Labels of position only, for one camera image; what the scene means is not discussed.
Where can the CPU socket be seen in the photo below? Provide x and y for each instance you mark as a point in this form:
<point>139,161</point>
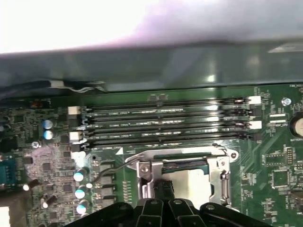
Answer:
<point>180,150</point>

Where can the green motherboard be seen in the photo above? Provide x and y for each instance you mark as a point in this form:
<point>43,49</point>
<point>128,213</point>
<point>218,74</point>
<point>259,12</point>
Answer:
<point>260,165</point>

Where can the metal socket cover frame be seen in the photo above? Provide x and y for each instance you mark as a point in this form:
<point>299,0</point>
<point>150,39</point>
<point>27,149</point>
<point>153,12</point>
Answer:
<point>215,182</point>

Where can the round coin battery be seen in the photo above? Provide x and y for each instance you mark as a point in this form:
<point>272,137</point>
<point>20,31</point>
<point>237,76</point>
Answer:
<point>298,127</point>

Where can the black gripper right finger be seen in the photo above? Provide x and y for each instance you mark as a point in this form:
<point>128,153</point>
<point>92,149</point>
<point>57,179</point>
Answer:
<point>182,212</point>

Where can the silver CPU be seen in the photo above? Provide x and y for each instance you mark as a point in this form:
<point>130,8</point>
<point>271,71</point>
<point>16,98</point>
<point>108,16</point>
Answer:
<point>189,184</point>

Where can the RAM slot black clips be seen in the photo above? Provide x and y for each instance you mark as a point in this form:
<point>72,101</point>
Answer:
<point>165,141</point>
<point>165,116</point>

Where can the white case sticker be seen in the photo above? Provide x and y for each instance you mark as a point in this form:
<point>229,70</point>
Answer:
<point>286,48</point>

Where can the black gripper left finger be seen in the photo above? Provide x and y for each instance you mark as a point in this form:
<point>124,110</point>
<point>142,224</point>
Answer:
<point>151,212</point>

